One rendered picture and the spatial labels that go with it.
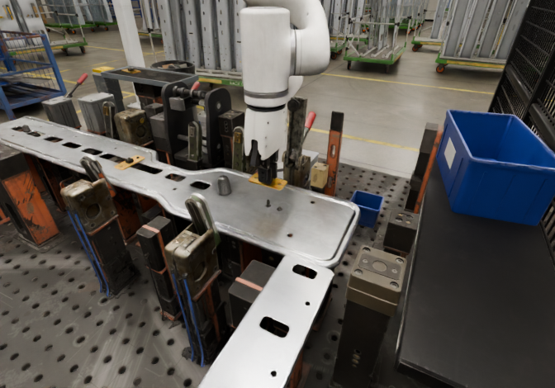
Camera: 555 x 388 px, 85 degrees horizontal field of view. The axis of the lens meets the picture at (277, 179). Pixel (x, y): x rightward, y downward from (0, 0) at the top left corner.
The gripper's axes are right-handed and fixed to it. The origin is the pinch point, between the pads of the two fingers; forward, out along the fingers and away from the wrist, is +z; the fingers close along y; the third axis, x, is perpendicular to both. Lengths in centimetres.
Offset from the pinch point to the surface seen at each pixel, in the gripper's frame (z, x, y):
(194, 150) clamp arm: 7.4, -32.1, -12.1
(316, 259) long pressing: 9.6, 16.2, 10.5
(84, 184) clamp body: 4.9, -39.7, 17.5
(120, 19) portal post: -3, -343, -244
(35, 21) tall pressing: 29, -846, -407
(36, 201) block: 23, -76, 15
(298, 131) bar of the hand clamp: -4.4, 1.0, -14.2
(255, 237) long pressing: 9.6, 2.7, 10.5
